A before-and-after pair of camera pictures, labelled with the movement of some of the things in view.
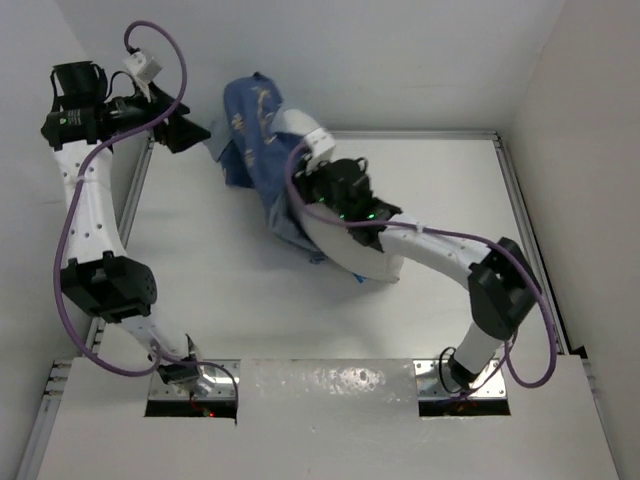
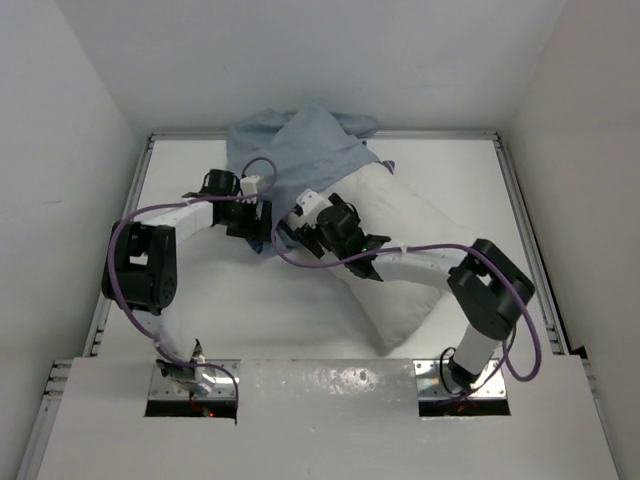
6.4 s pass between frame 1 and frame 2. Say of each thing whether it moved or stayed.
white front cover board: stayed
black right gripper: moved
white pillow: moved
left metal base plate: stayed
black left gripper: moved
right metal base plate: stayed
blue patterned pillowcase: moved
